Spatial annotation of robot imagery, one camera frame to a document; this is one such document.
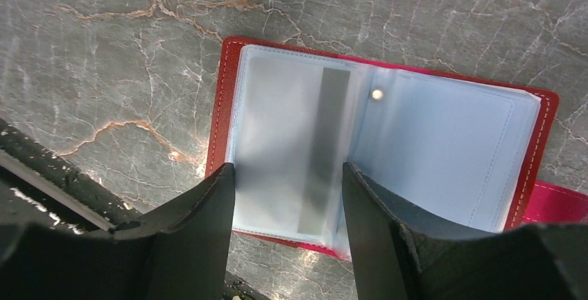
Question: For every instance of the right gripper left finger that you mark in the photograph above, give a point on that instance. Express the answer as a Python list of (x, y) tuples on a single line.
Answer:
[(176, 251)]

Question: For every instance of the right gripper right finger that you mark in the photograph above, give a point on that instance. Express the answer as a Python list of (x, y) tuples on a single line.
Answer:
[(402, 251)]

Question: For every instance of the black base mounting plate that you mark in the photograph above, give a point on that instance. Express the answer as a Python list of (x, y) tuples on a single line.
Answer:
[(40, 187)]

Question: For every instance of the red leather card holder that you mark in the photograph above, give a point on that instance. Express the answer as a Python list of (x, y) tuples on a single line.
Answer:
[(463, 148)]

